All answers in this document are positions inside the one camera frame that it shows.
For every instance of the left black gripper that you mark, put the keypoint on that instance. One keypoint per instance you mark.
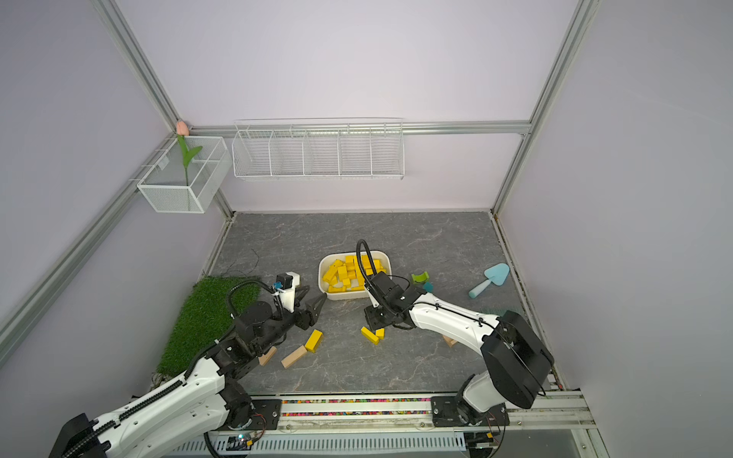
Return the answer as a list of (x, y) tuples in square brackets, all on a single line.
[(309, 305)]

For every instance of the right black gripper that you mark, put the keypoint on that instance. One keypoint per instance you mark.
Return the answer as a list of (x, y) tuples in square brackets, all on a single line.
[(367, 313)]

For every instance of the long yellow block diagonal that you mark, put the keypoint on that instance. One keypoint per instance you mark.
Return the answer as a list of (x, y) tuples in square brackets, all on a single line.
[(332, 274)]

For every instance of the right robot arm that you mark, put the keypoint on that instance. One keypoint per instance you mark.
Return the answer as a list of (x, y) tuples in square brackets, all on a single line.
[(517, 363)]

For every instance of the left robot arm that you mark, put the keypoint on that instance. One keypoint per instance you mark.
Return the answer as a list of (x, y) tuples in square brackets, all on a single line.
[(206, 396)]

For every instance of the green arch block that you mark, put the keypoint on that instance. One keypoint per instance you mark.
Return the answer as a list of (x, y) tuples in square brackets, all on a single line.
[(421, 278)]

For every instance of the white plastic bin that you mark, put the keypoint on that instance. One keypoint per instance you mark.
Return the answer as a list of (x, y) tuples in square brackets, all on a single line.
[(351, 276)]

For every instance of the yellow rectangular block left pile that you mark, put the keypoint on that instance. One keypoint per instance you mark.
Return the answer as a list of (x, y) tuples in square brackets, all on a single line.
[(314, 341)]

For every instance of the natural wood long block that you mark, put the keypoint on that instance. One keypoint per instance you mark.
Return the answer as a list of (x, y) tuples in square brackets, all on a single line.
[(294, 357)]

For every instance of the natural wood arch block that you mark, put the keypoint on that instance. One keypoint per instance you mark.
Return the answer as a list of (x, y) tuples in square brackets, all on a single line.
[(450, 342)]

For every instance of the natural wood block lower left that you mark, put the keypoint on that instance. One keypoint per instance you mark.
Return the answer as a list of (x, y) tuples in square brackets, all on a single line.
[(267, 356)]

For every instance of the green artificial grass mat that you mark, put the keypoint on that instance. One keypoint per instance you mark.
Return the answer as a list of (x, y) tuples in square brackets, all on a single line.
[(204, 317)]

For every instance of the teal toy shovel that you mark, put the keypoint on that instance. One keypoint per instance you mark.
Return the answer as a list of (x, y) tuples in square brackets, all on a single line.
[(496, 275)]

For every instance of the artificial pink tulip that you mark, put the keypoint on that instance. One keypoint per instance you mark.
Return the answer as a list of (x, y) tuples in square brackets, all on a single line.
[(187, 154)]

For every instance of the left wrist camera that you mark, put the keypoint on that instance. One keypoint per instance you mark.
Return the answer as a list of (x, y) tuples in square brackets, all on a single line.
[(285, 287)]

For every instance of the white wire wall rack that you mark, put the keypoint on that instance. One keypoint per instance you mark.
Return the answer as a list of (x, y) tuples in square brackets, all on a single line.
[(319, 148)]

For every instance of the white mesh wall basket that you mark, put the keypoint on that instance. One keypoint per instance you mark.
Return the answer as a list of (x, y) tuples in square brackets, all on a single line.
[(163, 185)]

